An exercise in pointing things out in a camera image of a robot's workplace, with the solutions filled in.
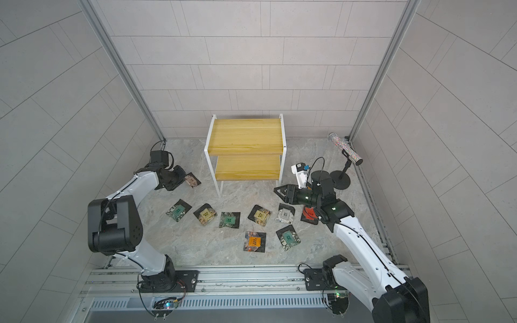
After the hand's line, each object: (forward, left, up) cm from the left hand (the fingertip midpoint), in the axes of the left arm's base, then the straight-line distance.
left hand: (189, 173), depth 94 cm
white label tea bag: (-18, -45, -5) cm, 49 cm away
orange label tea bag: (-29, -32, -6) cm, 44 cm away
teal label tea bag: (-16, +2, -6) cm, 17 cm away
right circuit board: (-49, -62, -7) cm, 79 cm away
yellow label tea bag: (-18, -10, -6) cm, 21 cm away
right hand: (-17, -41, +14) cm, 46 cm away
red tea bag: (-18, -56, -5) cm, 59 cm away
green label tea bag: (-20, -21, -7) cm, 30 cm away
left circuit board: (-50, -4, -4) cm, 50 cm away
